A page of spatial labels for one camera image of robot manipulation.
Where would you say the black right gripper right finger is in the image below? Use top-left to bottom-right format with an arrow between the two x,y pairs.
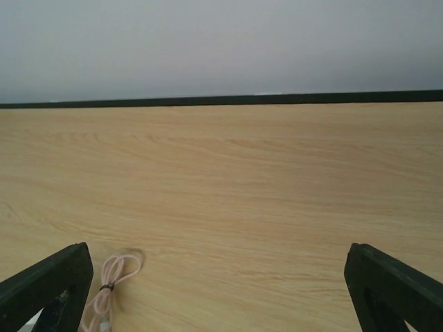
344,243 -> 442,331

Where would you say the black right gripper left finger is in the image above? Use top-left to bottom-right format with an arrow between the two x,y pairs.
1,242 -> 93,331

